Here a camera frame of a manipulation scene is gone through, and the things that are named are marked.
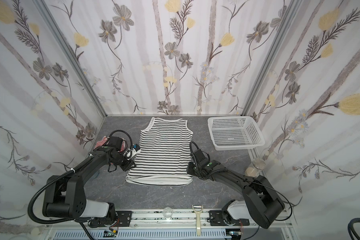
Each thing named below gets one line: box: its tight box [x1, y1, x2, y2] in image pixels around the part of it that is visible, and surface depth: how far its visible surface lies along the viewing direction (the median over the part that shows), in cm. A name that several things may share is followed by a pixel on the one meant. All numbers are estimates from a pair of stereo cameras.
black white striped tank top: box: [125, 117, 194, 186], surface depth 98 cm
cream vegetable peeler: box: [192, 204, 204, 237], surface depth 75 cm
